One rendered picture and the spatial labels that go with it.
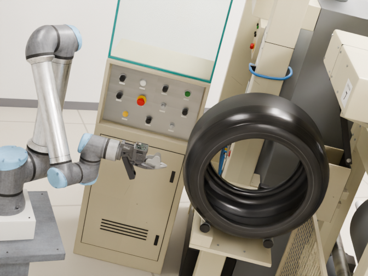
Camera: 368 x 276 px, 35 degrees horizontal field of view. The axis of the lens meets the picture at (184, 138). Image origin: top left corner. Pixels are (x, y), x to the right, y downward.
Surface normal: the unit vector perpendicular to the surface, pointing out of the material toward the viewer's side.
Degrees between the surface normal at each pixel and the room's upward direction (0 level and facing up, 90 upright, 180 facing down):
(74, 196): 0
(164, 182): 90
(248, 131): 80
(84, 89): 90
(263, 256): 0
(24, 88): 90
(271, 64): 90
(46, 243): 0
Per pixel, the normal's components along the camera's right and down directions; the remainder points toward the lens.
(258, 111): -0.04, -0.76
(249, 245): 0.22, -0.87
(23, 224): 0.36, 0.49
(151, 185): -0.10, 0.43
